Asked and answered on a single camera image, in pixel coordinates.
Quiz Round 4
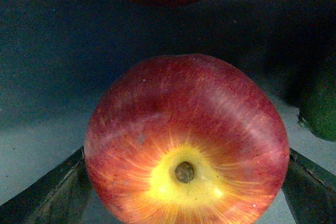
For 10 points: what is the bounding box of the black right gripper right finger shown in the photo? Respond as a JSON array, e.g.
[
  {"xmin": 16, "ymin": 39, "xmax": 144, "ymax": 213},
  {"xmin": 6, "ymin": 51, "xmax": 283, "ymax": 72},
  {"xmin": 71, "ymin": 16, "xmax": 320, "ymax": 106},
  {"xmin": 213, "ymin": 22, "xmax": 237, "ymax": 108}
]
[{"xmin": 282, "ymin": 149, "xmax": 335, "ymax": 224}]

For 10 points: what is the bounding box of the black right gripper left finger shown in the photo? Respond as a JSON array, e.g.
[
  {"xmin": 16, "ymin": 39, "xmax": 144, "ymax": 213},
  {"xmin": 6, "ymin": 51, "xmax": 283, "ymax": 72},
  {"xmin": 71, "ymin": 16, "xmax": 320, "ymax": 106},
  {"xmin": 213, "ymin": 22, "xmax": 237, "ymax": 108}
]
[{"xmin": 1, "ymin": 147, "xmax": 91, "ymax": 223}]

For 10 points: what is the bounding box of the red yellow apple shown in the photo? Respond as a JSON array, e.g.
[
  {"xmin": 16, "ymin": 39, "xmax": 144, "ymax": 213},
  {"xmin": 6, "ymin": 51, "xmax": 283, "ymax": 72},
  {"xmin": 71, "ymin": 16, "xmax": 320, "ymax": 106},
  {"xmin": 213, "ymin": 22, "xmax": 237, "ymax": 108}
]
[{"xmin": 84, "ymin": 54, "xmax": 289, "ymax": 223}]

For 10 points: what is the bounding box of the green fruit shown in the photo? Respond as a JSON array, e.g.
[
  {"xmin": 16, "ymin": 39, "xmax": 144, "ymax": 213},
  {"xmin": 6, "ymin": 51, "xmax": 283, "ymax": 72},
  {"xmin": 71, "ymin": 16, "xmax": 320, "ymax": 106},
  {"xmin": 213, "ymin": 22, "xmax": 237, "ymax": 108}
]
[{"xmin": 298, "ymin": 56, "xmax": 335, "ymax": 142}]

